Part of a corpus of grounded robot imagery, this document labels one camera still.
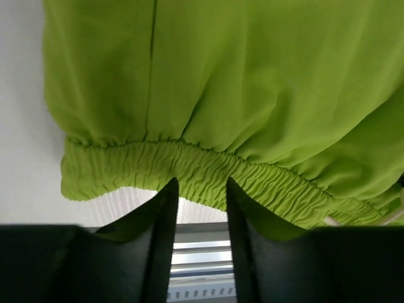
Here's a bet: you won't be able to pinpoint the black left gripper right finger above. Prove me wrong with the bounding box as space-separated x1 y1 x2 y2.
226 179 403 302

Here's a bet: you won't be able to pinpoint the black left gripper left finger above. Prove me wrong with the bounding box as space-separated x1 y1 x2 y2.
1 179 179 302

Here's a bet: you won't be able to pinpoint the lime green shorts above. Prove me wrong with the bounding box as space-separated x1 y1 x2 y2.
43 1 403 229

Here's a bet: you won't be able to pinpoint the aluminium mounting rail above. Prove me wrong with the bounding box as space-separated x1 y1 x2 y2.
169 222 235 288

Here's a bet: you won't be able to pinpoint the slotted grey cable duct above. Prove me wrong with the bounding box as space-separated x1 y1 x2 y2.
166 285 237 302

